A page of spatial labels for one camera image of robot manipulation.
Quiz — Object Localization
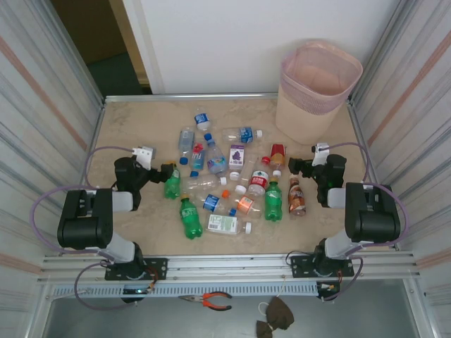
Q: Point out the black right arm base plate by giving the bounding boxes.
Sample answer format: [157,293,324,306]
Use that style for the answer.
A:
[290,253,355,279]

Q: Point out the pink bin liner bag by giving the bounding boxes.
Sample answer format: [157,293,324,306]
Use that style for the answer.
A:
[280,38,364,117]

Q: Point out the slotted white cable duct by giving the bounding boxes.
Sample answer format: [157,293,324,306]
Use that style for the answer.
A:
[51,282,320,297]

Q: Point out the corrugated metal side panel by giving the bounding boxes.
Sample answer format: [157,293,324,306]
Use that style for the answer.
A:
[0,0,106,338]
[347,0,451,338]

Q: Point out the green soda bottle yellow cap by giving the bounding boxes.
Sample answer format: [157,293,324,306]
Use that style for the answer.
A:
[163,161,182,201]
[264,177,284,223]
[178,192,204,241]

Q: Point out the bottle red yellow label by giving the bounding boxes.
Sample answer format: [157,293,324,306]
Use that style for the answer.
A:
[268,143,288,177]

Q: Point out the short blue-label bottle blue cap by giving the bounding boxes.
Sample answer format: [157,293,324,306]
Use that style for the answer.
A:
[193,104,215,142]

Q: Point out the beige plastic waste bin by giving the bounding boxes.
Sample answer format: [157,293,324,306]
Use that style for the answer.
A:
[275,38,364,145]

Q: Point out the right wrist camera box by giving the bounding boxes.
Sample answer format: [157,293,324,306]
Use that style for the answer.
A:
[311,142,330,166]

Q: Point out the grey metal lower shelf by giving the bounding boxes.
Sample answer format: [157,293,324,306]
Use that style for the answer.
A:
[42,294,424,338]

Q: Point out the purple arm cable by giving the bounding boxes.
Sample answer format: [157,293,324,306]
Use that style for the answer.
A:
[33,145,156,311]
[322,142,409,303]

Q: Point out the brown chocolate drink bottle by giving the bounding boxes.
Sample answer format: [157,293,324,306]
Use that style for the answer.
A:
[288,175,307,217]

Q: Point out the brown cloth pouch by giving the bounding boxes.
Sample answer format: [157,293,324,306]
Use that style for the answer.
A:
[255,295,295,338]

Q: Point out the bottle green white label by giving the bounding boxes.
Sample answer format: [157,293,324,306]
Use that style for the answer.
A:
[204,213,254,236]

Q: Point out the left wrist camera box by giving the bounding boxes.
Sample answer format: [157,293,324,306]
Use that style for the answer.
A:
[132,144,158,166]

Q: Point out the slim clear unlabelled bottle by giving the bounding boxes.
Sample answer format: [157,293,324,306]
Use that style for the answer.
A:
[236,154,260,194]

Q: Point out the bottle blue and red label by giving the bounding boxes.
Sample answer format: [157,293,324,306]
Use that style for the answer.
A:
[189,142,207,178]

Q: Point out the bottle colourful blue label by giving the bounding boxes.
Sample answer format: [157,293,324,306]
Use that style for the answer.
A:
[205,138,228,177]

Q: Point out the long blue-label bottle blue cap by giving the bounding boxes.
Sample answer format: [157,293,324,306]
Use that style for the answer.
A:
[199,193,237,217]

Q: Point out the water bottle red label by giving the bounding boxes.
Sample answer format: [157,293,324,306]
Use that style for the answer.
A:
[247,156,272,198]

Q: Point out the orange-handled pliers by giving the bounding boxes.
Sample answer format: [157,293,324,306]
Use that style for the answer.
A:
[178,291,233,311]

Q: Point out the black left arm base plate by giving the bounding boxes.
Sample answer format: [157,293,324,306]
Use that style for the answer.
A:
[104,258,168,282]

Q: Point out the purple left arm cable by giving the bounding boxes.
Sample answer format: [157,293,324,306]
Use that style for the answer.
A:
[33,145,156,311]

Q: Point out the blue-label bottle white cap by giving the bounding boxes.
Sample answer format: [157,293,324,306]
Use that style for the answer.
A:
[221,126,264,144]

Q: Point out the large clear unlabelled bottle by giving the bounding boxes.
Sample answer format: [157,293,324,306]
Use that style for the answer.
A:
[180,175,228,194]

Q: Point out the white door frame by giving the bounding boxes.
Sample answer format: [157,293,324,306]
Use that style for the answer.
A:
[121,0,166,95]

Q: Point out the clear bottle orange label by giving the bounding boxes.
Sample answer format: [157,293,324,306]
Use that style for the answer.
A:
[221,189,264,216]

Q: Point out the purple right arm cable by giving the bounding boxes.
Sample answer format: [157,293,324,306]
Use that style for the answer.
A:
[322,142,409,303]

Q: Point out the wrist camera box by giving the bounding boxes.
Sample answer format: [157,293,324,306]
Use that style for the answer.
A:
[311,142,330,166]
[132,144,158,166]

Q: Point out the small black control board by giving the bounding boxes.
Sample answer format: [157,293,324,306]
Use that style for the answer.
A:
[121,287,156,296]
[316,281,343,294]

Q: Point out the bottle purple grape label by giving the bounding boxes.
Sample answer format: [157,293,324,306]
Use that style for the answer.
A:
[228,144,246,181]

